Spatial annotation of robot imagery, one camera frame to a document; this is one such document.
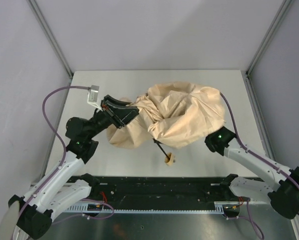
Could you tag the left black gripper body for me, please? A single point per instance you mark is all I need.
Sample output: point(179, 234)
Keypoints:
point(110, 115)

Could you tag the beige folding umbrella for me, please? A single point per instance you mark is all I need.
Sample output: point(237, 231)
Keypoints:
point(175, 114)

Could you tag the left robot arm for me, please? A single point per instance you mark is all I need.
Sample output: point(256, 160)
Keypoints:
point(41, 205)

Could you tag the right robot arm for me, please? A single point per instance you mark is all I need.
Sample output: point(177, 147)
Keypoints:
point(278, 184)

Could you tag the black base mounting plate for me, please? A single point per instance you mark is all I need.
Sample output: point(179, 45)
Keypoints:
point(168, 192)

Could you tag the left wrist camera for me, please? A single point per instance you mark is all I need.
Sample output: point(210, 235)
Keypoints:
point(92, 96)

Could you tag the left aluminium frame post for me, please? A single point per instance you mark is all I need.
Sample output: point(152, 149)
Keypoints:
point(38, 14)

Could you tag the aluminium frame post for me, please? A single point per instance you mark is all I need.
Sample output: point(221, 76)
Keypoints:
point(269, 35)
point(38, 14)

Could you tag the white slotted cable duct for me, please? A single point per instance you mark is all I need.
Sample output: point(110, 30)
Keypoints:
point(96, 208)

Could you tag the right aluminium frame post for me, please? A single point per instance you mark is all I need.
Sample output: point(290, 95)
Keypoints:
point(269, 35)

